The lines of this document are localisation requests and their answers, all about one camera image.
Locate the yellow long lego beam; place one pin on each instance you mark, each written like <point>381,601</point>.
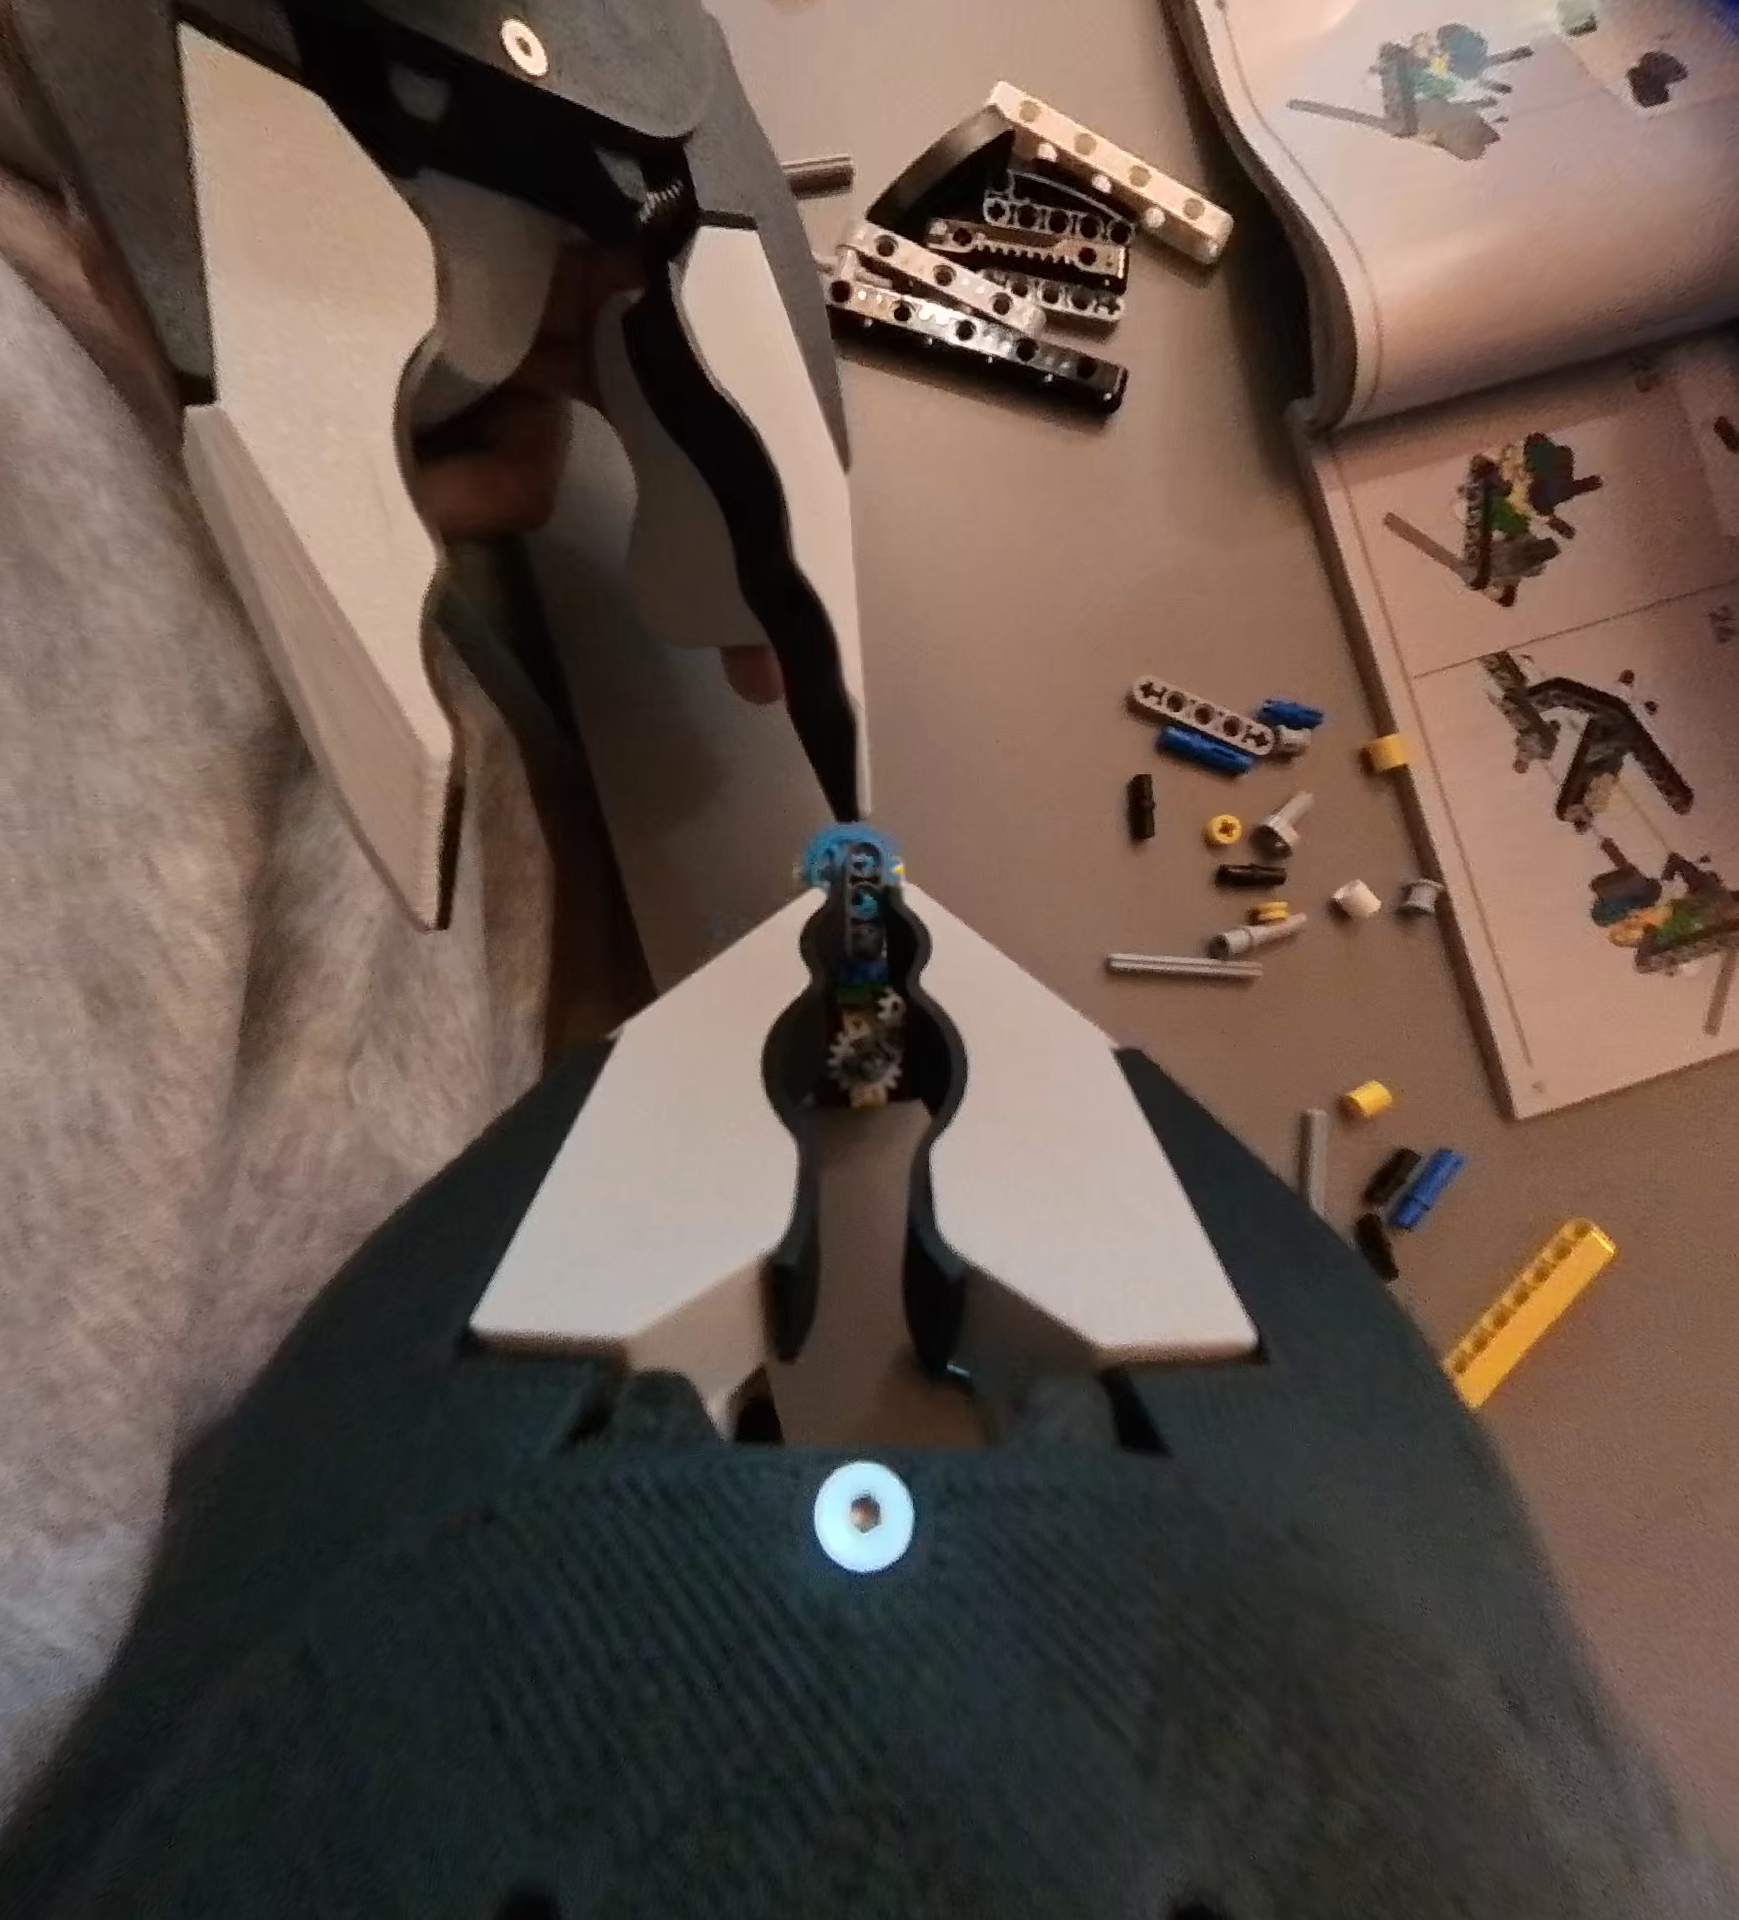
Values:
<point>1537,1306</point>

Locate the white lego bush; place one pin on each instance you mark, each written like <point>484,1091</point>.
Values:
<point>1357,900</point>

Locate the blue lego pin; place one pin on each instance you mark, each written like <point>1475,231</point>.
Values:
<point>1289,716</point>
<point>1206,750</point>
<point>1434,1177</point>

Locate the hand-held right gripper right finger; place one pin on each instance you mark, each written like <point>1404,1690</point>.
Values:
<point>1094,1201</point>

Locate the lego instruction booklet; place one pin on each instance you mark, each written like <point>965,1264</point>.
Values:
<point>1485,225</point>

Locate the grey lego axle pin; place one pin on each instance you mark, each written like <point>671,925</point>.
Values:
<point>1282,825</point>

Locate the person's left hand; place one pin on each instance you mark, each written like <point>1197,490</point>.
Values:
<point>510,466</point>

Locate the dark grey lego pin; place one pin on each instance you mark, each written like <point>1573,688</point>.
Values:
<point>818,174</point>

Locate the grey lego bush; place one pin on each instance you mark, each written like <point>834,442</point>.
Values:
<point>1420,897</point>

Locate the grey short lego beam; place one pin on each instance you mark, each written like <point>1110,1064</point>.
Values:
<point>1199,711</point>

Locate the pile of lego beams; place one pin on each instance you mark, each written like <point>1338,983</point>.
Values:
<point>1048,360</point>

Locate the grey lego axle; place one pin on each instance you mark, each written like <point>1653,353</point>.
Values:
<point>1316,1155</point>
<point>1185,969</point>

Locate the lego gear assembly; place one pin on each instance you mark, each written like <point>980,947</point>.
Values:
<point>858,909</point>

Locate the grey yellow lego pin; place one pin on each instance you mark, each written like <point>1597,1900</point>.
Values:
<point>1256,932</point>

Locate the yellow lego bush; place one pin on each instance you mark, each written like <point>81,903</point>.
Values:
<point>1370,1100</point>
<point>1387,753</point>

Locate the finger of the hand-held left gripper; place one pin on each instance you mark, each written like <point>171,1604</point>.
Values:
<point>300,375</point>
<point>794,496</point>

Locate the black lego pin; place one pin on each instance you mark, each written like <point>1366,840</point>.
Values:
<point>1387,1177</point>
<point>1253,873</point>
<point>1142,806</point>
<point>1377,1249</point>

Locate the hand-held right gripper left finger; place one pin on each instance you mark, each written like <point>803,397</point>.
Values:
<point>614,1201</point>

